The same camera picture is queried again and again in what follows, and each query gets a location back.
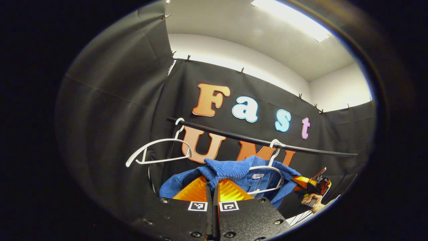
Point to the white clothes hanger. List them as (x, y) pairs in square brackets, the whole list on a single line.
[(264, 167), (167, 139)]

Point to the black clothes rack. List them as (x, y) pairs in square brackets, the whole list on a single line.
[(234, 134)]

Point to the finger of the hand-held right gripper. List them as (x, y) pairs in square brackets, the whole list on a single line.
[(301, 181)]

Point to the long ceiling light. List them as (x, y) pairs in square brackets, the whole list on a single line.
[(291, 18)]

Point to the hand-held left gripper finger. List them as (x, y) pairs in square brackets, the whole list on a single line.
[(210, 214), (216, 217)]

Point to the black backdrop cloth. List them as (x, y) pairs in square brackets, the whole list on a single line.
[(110, 110)]

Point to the row of black clips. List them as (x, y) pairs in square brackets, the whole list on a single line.
[(241, 71)]

